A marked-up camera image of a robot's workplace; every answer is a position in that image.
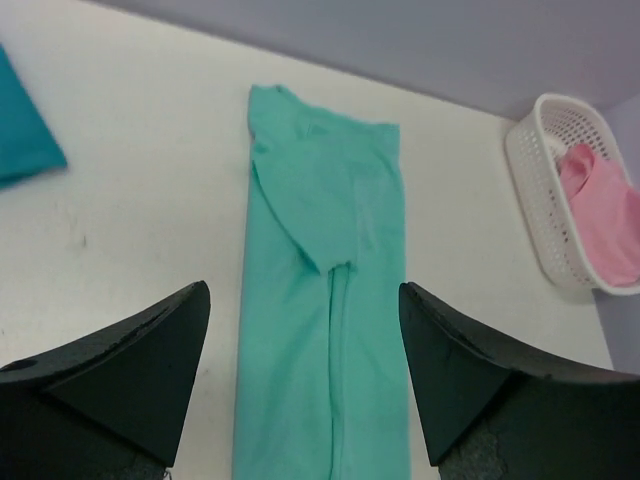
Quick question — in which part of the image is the mint green t shirt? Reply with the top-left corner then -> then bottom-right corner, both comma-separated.
232,85 -> 411,479

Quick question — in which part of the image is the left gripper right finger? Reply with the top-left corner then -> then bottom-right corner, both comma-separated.
399,283 -> 639,479

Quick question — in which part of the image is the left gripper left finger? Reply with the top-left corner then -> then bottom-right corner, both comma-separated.
1,281 -> 210,479

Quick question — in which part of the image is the pink t shirt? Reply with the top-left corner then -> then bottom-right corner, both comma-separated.
559,144 -> 639,287

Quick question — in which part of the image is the folded teal t shirt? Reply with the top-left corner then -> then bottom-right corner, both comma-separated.
1,48 -> 68,189

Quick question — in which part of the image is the white perforated plastic basket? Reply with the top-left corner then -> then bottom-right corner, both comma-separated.
504,93 -> 639,296

